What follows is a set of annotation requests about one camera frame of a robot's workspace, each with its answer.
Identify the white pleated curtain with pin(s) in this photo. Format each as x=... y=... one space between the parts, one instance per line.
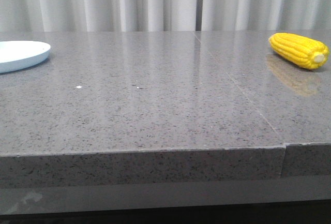
x=98 y=15
x=239 y=15

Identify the white pleated curtain left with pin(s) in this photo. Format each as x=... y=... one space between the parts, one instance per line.
x=98 y=15

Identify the white pleated curtain right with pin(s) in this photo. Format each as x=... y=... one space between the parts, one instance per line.
x=239 y=15

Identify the yellow corn cob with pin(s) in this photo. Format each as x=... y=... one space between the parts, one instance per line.
x=302 y=51

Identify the light blue round plate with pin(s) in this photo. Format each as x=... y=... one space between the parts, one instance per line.
x=21 y=54

